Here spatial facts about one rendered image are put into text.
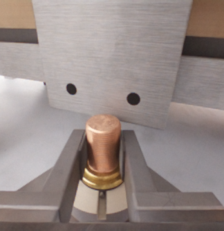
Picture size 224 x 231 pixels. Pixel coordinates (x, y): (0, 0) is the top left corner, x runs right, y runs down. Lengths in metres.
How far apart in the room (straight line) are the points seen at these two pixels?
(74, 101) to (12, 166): 0.18
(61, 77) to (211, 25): 0.17
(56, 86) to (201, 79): 0.14
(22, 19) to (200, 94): 0.27
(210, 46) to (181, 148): 0.18
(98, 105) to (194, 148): 0.23
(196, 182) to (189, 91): 0.14
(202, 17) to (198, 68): 0.06
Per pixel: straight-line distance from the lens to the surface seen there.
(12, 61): 0.28
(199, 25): 0.22
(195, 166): 0.31
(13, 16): 0.33
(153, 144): 0.32
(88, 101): 0.16
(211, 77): 0.19
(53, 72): 0.17
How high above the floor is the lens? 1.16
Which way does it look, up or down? 30 degrees up
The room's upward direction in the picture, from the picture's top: 178 degrees counter-clockwise
